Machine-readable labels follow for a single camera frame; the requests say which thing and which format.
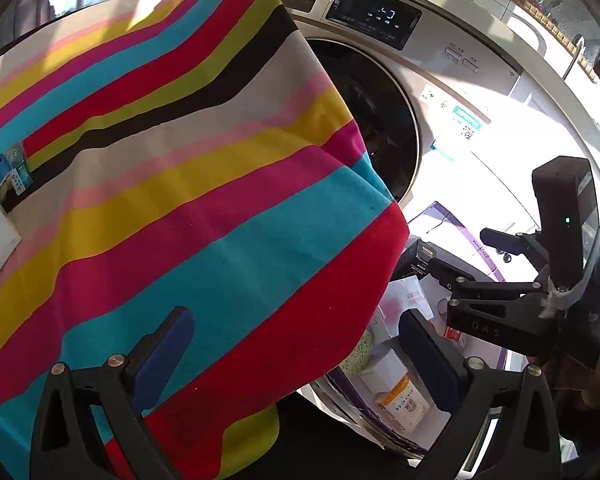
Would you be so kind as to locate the person's right hand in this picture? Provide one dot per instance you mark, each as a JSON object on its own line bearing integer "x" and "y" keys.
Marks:
{"x": 590, "y": 390}

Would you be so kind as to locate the purple trimmed storage box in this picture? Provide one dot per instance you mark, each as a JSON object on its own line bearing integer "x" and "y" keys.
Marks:
{"x": 375, "y": 425}

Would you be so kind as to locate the washing machine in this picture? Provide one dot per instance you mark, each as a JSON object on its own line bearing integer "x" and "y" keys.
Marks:
{"x": 480, "y": 85}

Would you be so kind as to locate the metal faucet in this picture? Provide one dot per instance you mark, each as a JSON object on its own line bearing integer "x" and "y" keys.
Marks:
{"x": 575, "y": 55}

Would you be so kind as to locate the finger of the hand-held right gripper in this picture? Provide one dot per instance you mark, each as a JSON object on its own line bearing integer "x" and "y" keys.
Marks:
{"x": 452, "y": 276}
{"x": 502, "y": 241}

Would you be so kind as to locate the plain white box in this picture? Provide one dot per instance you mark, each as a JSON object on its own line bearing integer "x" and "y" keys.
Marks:
{"x": 386, "y": 371}

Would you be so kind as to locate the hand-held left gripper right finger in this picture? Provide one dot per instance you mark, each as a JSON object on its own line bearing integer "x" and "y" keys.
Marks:
{"x": 430, "y": 360}

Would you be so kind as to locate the teal box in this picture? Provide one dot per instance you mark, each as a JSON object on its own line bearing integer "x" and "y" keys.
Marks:
{"x": 20, "y": 170}

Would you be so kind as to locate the green sponge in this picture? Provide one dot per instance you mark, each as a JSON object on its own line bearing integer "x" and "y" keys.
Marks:
{"x": 358, "y": 355}

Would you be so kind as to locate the black box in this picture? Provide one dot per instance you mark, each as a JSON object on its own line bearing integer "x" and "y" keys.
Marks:
{"x": 414, "y": 257}

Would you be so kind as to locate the striped tablecloth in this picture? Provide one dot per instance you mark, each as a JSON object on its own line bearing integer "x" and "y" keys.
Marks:
{"x": 180, "y": 185}

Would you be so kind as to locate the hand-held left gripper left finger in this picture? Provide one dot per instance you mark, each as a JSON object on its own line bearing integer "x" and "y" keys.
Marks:
{"x": 160, "y": 357}

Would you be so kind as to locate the orange box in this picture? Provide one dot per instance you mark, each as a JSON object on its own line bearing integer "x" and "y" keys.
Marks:
{"x": 405, "y": 405}

